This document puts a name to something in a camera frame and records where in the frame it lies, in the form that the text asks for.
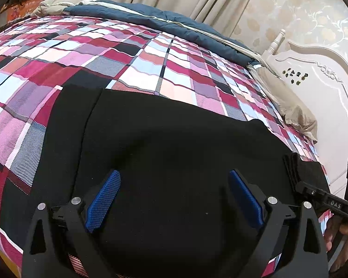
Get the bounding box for black pants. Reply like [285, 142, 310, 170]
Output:
[0, 84, 331, 278]

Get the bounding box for person's right hand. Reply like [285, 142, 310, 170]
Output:
[324, 215, 348, 272]

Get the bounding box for beige pillow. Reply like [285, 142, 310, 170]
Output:
[247, 65, 317, 143]

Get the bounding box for white carved headboard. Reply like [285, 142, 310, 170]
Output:
[262, 29, 348, 198]

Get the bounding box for plaid pink red bedsheet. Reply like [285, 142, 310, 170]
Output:
[0, 16, 316, 277]

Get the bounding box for dark blue quilt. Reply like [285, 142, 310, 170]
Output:
[64, 0, 265, 67]

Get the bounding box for orange red box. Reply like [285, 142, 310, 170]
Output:
[0, 0, 44, 27]

